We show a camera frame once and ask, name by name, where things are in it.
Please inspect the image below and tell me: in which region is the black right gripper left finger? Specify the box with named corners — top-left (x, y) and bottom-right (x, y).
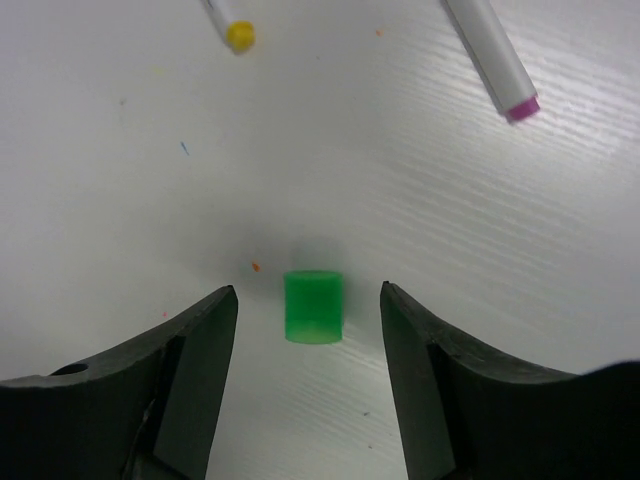
top-left (1, 286), bottom-right (238, 479)

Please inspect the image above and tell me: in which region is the short yellow-capped white marker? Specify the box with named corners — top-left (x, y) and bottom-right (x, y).
top-left (201, 0), bottom-right (256, 54)

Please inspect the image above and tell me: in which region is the purple-capped white marker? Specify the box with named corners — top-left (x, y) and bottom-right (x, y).
top-left (443, 0), bottom-right (540, 123)

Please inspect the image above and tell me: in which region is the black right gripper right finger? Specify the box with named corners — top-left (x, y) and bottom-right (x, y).
top-left (380, 282), bottom-right (639, 479)

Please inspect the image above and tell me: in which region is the green highlighter cap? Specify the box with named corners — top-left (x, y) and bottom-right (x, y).
top-left (283, 270), bottom-right (344, 345)

